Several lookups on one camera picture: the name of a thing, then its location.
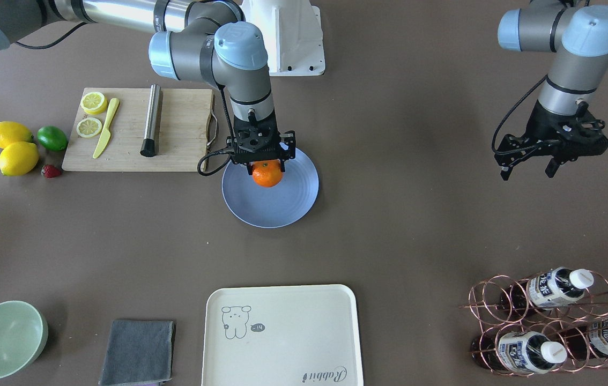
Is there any tea bottle lower front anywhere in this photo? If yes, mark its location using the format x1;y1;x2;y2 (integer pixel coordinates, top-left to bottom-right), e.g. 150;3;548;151
470;331;568;375

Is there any thick lemon half slice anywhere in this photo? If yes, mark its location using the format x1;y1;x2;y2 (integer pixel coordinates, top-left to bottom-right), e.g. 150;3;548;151
79;91;108;115

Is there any red strawberry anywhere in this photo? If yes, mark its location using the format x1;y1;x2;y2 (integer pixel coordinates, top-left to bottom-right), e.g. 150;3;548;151
40;164;62;179

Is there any green lime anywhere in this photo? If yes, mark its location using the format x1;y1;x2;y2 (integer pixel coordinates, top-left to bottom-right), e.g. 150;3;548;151
37;125;68;151

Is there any yellow lemon near lime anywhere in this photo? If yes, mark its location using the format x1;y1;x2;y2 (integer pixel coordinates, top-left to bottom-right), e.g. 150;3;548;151
0;121;33;149

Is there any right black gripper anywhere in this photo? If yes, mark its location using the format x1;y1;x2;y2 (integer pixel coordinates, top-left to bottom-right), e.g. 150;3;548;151
228;113;296;176

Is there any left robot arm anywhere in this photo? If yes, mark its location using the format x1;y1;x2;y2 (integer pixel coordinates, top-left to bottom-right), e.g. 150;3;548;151
493;1;608;180

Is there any grey folded cloth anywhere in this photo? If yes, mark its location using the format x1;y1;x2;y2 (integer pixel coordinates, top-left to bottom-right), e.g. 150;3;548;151
99;318;176;385

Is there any orange mandarin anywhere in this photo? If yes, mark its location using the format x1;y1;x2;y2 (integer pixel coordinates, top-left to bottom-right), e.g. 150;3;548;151
251;159;284;188

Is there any yellow plastic knife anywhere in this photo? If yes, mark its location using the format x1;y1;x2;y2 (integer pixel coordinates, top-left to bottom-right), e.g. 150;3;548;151
92;98;120;159

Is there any bamboo cutting board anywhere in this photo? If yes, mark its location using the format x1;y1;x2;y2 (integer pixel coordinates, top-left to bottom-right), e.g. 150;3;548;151
62;87;214;172

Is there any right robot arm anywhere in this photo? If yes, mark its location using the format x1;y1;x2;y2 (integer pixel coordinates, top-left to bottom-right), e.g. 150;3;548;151
0;1;296;174

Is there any cream rabbit tray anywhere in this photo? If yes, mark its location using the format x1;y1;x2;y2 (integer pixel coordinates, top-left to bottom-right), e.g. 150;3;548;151
202;284;365;385

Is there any green bowl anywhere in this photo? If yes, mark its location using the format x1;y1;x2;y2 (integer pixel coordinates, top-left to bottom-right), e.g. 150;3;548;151
0;300;48;379

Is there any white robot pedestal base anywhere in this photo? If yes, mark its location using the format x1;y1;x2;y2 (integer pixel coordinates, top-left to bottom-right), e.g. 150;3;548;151
241;1;326;77

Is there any blue plate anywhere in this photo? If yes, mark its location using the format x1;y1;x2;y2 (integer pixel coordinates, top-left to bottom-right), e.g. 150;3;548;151
221;149;320;229

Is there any steel muddler black tip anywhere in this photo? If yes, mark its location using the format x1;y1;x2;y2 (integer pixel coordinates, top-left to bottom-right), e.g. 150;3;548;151
140;84;162;157

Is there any yellow lemon near strawberry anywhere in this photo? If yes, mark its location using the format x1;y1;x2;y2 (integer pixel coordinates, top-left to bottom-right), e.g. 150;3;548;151
0;142;39;176

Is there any copper wire bottle rack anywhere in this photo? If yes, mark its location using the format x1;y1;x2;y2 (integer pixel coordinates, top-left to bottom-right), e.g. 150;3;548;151
466;273;608;377

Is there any thin lemon slice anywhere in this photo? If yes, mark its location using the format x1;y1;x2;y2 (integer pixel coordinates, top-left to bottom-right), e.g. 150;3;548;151
76;117;103;138

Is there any tea bottle upper rack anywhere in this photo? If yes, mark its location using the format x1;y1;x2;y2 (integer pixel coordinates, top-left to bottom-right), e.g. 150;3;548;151
498;267;594;315

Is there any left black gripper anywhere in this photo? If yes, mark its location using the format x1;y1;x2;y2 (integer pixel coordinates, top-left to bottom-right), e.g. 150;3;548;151
494;102;608;181

